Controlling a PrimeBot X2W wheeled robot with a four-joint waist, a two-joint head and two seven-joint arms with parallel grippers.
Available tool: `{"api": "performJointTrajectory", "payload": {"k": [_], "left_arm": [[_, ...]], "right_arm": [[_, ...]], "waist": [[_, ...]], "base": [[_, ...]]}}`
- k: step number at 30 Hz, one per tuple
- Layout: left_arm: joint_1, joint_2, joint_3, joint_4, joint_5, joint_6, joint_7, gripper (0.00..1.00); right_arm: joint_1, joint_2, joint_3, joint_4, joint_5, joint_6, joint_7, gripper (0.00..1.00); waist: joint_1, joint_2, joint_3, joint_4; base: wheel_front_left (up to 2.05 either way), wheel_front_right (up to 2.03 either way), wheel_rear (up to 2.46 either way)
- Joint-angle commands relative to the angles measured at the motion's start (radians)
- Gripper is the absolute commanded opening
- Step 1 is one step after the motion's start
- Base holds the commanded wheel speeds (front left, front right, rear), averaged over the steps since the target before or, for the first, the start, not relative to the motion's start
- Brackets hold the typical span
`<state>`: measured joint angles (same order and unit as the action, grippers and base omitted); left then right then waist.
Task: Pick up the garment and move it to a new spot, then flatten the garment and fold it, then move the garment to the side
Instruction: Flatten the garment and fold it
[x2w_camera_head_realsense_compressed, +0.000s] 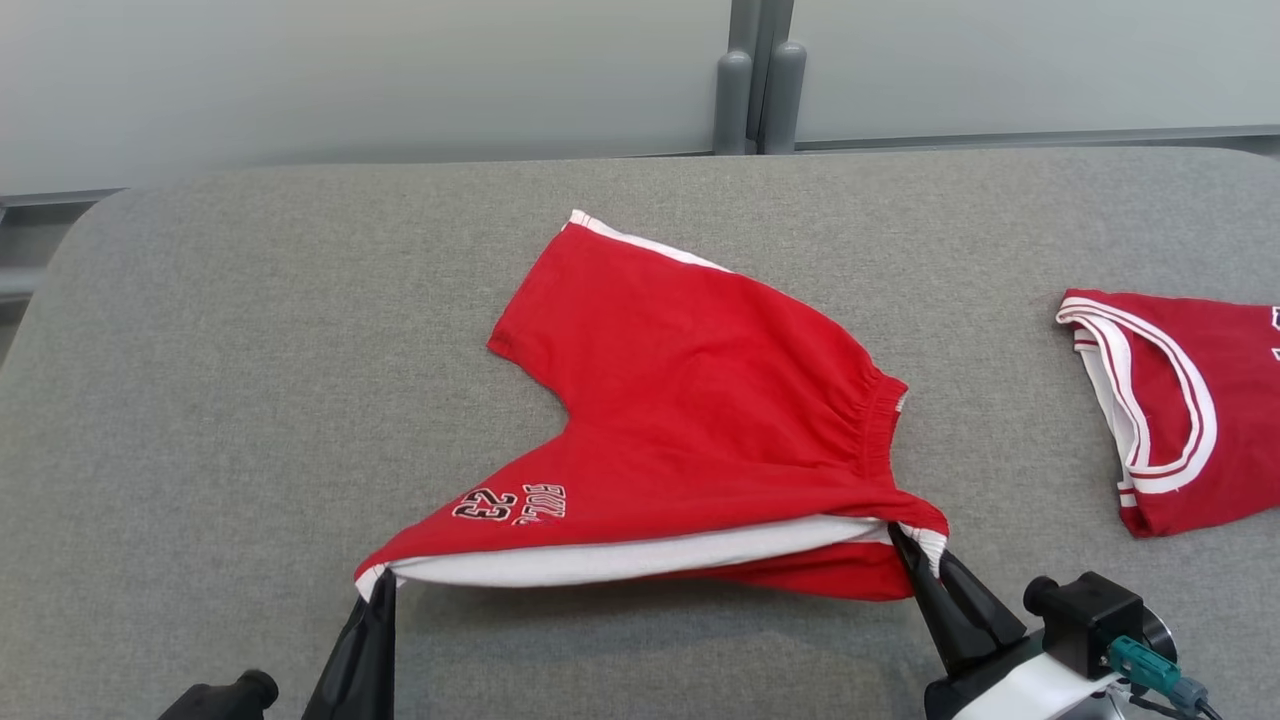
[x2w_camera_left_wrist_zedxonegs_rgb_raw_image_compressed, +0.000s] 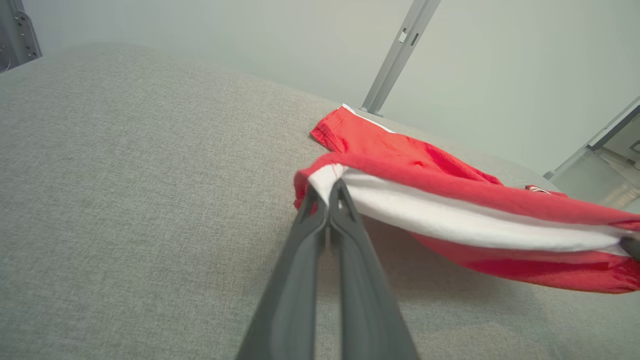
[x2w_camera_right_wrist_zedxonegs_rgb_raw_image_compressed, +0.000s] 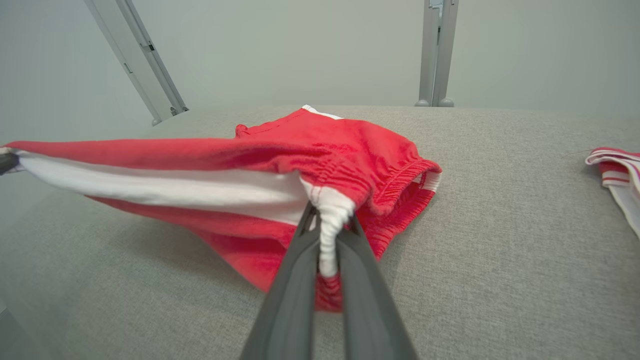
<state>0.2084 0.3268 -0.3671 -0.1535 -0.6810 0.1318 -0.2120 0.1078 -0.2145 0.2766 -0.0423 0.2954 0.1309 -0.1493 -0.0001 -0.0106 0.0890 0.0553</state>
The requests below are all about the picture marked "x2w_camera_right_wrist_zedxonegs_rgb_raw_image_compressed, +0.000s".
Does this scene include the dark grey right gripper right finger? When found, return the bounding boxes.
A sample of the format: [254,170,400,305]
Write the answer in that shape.
[335,214,419,360]

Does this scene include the red shorts with white stripe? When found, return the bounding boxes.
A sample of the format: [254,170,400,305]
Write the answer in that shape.
[0,104,444,314]

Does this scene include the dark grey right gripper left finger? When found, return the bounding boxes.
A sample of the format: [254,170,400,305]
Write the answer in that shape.
[239,201,322,360]

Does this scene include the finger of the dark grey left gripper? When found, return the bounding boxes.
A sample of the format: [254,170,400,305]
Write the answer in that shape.
[0,152,20,176]

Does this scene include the red shirt with white sleeves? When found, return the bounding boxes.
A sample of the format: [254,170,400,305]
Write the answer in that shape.
[584,146,640,240]

